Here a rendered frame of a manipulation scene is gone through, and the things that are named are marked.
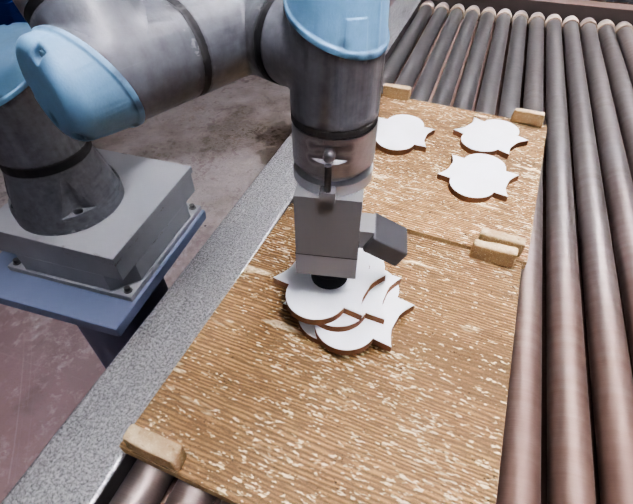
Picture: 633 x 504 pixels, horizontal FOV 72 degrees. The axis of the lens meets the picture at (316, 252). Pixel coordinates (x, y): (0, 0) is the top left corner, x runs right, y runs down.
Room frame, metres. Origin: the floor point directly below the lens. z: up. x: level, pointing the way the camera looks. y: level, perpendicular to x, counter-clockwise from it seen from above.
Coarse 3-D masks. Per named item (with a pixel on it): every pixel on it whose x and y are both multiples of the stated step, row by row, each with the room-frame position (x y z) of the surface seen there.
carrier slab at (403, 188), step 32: (384, 96) 0.91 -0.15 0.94; (448, 128) 0.77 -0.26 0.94; (544, 128) 0.77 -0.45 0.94; (384, 160) 0.66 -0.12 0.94; (416, 160) 0.66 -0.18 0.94; (448, 160) 0.66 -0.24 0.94; (512, 160) 0.66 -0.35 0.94; (384, 192) 0.57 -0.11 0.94; (416, 192) 0.57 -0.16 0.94; (448, 192) 0.57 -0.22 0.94; (512, 192) 0.57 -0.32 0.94; (416, 224) 0.49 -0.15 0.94; (448, 224) 0.49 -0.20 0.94; (480, 224) 0.49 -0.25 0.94; (512, 224) 0.49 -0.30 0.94
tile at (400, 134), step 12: (384, 120) 0.79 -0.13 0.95; (396, 120) 0.79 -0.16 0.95; (408, 120) 0.79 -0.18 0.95; (420, 120) 0.79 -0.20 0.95; (384, 132) 0.74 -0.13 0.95; (396, 132) 0.74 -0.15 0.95; (408, 132) 0.74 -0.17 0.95; (420, 132) 0.74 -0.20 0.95; (432, 132) 0.75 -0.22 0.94; (384, 144) 0.70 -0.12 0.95; (396, 144) 0.70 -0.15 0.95; (408, 144) 0.70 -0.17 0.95; (420, 144) 0.70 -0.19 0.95
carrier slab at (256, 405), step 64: (256, 256) 0.43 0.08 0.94; (448, 256) 0.43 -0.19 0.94; (256, 320) 0.32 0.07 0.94; (448, 320) 0.32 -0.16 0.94; (512, 320) 0.32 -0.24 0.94; (192, 384) 0.23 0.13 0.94; (256, 384) 0.23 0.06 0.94; (320, 384) 0.23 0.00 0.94; (384, 384) 0.23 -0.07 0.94; (448, 384) 0.23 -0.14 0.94; (192, 448) 0.16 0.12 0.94; (256, 448) 0.16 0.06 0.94; (320, 448) 0.16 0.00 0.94; (384, 448) 0.16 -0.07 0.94; (448, 448) 0.16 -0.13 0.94
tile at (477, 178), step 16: (464, 160) 0.65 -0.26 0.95; (480, 160) 0.65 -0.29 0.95; (496, 160) 0.65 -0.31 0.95; (448, 176) 0.60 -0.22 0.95; (464, 176) 0.60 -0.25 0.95; (480, 176) 0.60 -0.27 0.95; (496, 176) 0.60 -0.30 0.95; (512, 176) 0.60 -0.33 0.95; (464, 192) 0.56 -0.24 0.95; (480, 192) 0.56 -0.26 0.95; (496, 192) 0.56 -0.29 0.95
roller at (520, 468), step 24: (528, 24) 1.49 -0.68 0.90; (528, 48) 1.27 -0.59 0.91; (528, 72) 1.09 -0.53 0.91; (528, 96) 0.96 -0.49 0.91; (528, 264) 0.43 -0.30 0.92; (528, 288) 0.38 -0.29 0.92; (528, 312) 0.34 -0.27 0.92; (528, 336) 0.30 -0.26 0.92; (528, 360) 0.27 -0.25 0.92; (528, 384) 0.24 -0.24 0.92; (528, 408) 0.21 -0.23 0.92; (504, 432) 0.19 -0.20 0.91; (528, 432) 0.19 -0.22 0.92; (504, 456) 0.17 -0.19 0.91; (528, 456) 0.16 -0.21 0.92; (504, 480) 0.14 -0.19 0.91; (528, 480) 0.14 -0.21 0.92
